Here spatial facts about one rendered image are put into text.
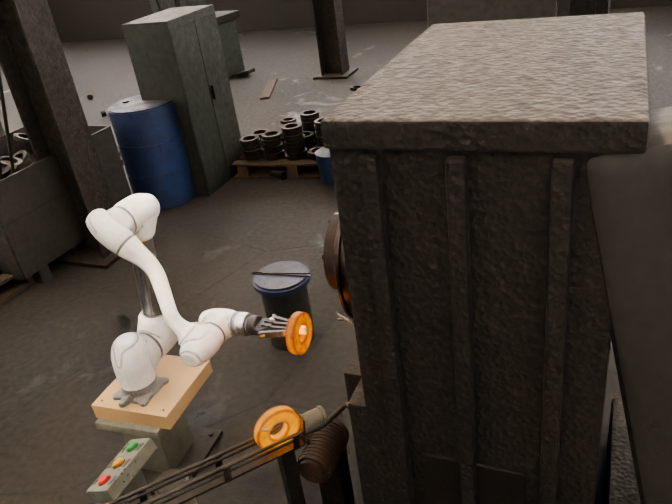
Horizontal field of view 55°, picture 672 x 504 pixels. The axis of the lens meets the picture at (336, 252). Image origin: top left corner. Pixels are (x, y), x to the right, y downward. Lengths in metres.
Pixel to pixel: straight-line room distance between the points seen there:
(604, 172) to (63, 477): 2.77
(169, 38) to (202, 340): 3.51
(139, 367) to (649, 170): 2.12
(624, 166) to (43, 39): 4.01
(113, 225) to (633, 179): 1.83
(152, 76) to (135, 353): 3.30
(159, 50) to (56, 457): 3.31
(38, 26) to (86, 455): 2.74
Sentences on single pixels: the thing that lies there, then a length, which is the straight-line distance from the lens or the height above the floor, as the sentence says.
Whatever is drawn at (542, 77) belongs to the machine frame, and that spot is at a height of 1.76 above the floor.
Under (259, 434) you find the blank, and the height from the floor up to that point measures 0.74.
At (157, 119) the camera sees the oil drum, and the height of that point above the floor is 0.78.
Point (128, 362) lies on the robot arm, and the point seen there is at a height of 0.63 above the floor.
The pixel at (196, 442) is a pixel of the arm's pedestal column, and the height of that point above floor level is 0.02.
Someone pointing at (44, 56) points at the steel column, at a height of 1.51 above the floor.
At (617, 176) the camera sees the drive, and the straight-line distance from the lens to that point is 1.39.
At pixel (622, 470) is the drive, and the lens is 2.67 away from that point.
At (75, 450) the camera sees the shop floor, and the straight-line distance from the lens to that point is 3.52.
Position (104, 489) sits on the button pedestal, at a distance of 2.35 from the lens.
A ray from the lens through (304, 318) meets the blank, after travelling 2.35.
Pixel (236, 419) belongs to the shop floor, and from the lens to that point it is 3.32.
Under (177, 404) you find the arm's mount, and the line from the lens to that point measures 2.86.
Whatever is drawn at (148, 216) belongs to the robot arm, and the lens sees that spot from 2.66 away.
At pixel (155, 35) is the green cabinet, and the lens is 5.56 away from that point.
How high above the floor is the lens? 2.19
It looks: 29 degrees down
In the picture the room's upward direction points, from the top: 8 degrees counter-clockwise
